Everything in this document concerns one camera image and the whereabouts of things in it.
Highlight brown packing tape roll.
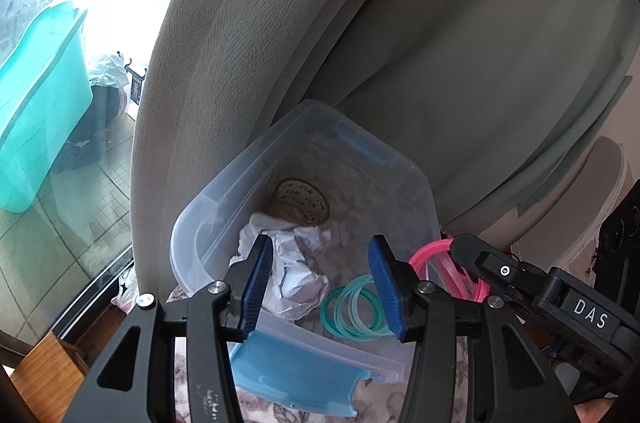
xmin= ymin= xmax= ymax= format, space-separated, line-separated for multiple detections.
xmin=267 ymin=178 xmax=331 ymax=226

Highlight turquoise plastic tub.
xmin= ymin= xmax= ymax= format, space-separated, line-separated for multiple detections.
xmin=1 ymin=0 xmax=92 ymax=213

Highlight white paper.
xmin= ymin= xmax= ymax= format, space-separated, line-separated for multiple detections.
xmin=229 ymin=213 xmax=331 ymax=322

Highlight teal plastic spring rings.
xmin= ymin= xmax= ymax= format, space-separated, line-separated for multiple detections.
xmin=318 ymin=274 xmax=396 ymax=344

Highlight floral fleece blanket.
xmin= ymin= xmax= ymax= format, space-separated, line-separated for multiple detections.
xmin=171 ymin=332 xmax=471 ymax=423

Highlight clear plastic storage bin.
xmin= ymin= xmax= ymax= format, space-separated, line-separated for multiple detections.
xmin=169 ymin=101 xmax=439 ymax=417

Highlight wooden bed frame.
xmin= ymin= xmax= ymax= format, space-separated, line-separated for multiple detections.
xmin=10 ymin=305 xmax=126 ymax=422

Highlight pink plastic spring coil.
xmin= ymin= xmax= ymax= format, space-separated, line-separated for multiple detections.
xmin=409 ymin=239 xmax=490 ymax=303

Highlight grey green curtain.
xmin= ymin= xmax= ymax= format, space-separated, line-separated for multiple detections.
xmin=131 ymin=0 xmax=639 ymax=296

